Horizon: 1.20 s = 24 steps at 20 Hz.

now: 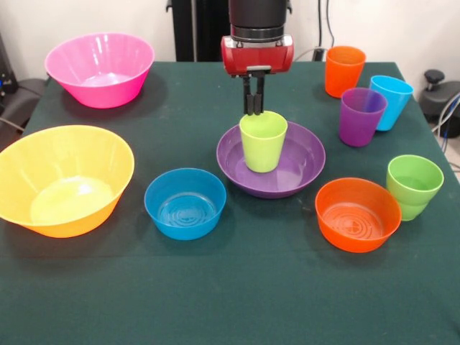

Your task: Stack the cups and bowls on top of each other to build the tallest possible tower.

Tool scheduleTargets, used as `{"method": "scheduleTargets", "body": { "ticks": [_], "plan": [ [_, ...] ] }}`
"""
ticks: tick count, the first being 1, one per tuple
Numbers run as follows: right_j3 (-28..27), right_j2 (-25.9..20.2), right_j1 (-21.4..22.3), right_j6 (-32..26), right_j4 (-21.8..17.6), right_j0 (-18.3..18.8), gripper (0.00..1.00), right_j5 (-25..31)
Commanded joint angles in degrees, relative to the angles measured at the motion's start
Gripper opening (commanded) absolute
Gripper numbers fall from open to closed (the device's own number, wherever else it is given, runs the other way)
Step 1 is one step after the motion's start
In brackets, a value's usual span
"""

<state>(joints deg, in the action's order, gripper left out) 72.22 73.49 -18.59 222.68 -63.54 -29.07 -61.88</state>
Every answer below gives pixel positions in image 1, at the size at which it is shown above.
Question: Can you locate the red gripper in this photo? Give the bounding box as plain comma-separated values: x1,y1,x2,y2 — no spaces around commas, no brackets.
220,34,295,116

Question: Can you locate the lime yellow cup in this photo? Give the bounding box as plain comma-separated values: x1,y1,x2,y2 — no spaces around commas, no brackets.
239,110,288,174

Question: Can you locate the purple bowl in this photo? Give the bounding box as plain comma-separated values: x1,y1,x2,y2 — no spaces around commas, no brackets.
216,120,327,199

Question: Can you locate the black computer tower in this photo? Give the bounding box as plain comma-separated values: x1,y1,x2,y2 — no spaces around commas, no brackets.
0,32,19,105

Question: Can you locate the orange cup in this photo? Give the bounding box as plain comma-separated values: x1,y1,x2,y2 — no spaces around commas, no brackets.
325,45,367,98

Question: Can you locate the purple cup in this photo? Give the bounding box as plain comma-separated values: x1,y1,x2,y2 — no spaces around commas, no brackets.
339,87,388,148

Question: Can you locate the blue cup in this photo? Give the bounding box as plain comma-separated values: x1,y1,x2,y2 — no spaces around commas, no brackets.
369,75,414,132

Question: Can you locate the small blue bowl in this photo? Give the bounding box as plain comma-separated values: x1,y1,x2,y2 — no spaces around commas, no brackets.
144,167,228,241

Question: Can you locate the small orange bowl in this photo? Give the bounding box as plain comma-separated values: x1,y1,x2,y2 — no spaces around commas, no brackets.
314,177,403,254

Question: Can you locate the green cup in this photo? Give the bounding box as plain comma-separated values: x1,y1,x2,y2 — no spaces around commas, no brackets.
395,199,431,222
386,155,445,208

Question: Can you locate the large pink bowl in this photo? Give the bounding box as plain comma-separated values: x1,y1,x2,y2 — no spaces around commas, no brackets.
44,32,156,109

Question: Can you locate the black equipment with knob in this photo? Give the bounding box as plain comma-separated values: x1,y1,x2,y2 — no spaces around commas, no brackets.
419,70,460,125

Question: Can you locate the dark green tablecloth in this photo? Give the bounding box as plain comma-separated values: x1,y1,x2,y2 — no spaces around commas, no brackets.
0,60,460,345

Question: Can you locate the large orange yellow bowl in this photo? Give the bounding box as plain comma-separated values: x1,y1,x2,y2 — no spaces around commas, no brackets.
0,124,136,239

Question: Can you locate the white cable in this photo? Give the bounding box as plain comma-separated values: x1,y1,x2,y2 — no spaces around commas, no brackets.
294,46,319,62

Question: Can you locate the blue cable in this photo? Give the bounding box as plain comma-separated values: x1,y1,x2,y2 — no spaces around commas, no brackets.
433,91,460,152

